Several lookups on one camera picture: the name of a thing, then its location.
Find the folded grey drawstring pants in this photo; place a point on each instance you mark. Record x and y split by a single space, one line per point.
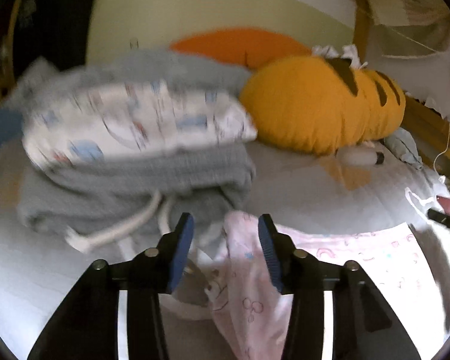
97 203

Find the folded white cartoon print garment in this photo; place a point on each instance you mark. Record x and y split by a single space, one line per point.
133 120

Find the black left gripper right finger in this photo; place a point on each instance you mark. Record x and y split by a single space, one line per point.
279 253

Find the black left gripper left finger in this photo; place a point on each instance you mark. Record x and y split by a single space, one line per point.
173 250

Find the pink cartoon print pants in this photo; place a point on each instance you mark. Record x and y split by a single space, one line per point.
253 317

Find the yellow striped plush pillow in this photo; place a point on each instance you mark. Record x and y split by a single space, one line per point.
316 105

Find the blue cloth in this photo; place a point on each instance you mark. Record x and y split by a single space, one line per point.
0 127

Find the orange pillow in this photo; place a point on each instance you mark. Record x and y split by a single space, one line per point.
251 48

